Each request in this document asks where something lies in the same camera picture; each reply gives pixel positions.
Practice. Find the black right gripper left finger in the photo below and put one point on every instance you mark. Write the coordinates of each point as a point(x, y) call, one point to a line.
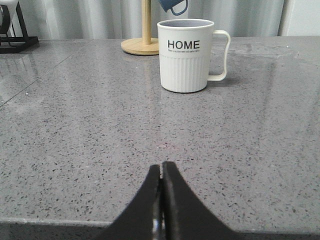
point(142, 218)

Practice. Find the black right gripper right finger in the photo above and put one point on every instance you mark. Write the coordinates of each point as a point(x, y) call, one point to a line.
point(185, 216)

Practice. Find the cream HOME mug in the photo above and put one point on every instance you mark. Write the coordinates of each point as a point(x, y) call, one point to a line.
point(184, 54)

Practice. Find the wooden mug tree stand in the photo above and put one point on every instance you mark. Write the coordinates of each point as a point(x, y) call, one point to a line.
point(146, 45)

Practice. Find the blue hanging mug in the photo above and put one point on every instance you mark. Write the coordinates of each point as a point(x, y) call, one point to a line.
point(170, 4)

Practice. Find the black wire mug rack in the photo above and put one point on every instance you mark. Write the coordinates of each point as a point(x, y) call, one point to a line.
point(10, 43)

